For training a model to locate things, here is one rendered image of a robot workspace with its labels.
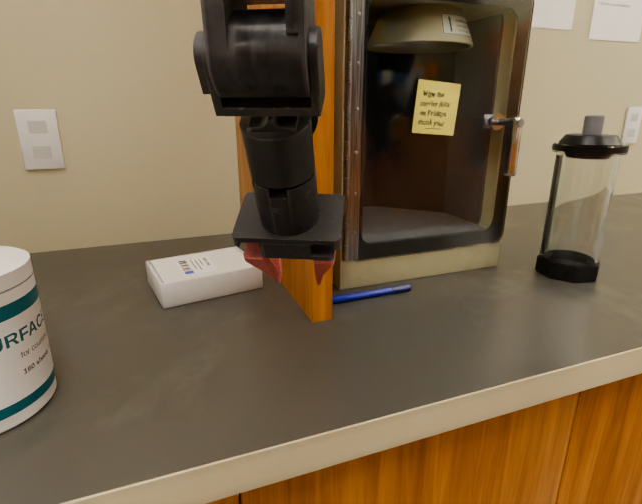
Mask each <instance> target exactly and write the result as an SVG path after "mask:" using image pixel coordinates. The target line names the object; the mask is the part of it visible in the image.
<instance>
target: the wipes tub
mask: <svg viewBox="0 0 642 504"><path fill-rule="evenodd" d="M56 385H57V383H56V377H55V369H54V364H53V359H52V355H51V350H50V345H49V341H48V336H47V331H46V326H45V322H44V317H43V312H42V307H41V303H40V298H39V293H38V289H37V284H36V280H35V276H34V272H33V267H32V263H31V258H30V254H29V253H28V252H27V251H25V250H23V249H19V248H15V247H10V246H0V434H1V433H3V432H6V431H8V430H10V429H12V428H14V427H15V426H17V425H19V424H21V423H22V422H24V421H26V420H27V419H29V418H30V417H31V416H33V415H34V414H35V413H37V412H38V411H39V410H40V409H41V408H42V407H43V406H44V405H45V404H46V403H47V402H48V401H49V400H50V398H51V397H52V395H53V394H54V392H55V389H56Z"/></svg>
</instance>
